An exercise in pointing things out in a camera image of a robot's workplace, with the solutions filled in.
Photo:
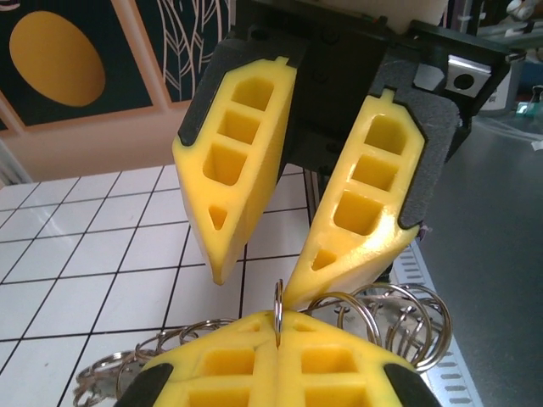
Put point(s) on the aluminium frame post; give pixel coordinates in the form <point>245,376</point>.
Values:
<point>10,165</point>

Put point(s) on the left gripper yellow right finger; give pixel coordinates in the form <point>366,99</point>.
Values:
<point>288,373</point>

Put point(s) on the grey metal sheet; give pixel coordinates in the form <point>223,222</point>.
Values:
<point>488,254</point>

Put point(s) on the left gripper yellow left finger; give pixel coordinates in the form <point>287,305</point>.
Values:
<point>263,373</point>

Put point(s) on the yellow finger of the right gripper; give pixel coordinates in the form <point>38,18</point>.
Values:
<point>254,178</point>
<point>384,241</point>

